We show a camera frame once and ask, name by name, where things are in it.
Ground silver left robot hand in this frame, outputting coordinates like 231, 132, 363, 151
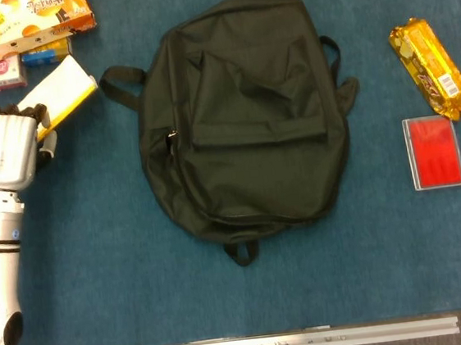
0, 99, 64, 193

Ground yellow and white Lexicon book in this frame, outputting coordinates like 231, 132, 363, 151
11, 52, 103, 140

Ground black backpack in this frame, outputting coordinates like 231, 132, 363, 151
92, 0, 378, 280

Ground pink and white small box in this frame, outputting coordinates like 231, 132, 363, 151
0, 52, 30, 91

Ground blue and yellow small box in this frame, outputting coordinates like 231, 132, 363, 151
19, 36, 75, 68

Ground orange snack box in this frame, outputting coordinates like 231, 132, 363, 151
0, 0, 101, 68

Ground red card in clear case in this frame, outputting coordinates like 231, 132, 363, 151
400, 112, 461, 193

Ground gold foil snack packet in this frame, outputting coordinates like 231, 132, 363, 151
386, 11, 461, 128

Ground aluminium profile rail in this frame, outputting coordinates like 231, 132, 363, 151
161, 313, 461, 345

